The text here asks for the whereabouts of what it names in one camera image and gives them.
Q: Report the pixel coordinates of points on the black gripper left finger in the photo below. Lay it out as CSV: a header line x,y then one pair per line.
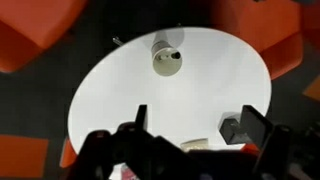
x,y
141,116

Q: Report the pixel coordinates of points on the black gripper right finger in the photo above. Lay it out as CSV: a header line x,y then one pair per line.
x,y
255,125

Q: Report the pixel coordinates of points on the black marker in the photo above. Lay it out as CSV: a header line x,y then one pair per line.
x,y
171,55

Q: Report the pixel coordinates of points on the white paper cup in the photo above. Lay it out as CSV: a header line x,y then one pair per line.
x,y
166,66

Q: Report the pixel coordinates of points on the orange armchair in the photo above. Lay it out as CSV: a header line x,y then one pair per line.
x,y
250,149
266,23
68,153
30,30

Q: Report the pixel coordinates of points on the black box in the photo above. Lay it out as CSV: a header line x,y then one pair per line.
x,y
228,130

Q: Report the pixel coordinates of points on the pink box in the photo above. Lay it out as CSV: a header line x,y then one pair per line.
x,y
129,173

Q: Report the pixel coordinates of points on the clear bag with beige contents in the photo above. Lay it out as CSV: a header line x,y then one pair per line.
x,y
195,144

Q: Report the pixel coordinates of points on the silver metal rod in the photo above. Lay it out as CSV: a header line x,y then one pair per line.
x,y
117,41

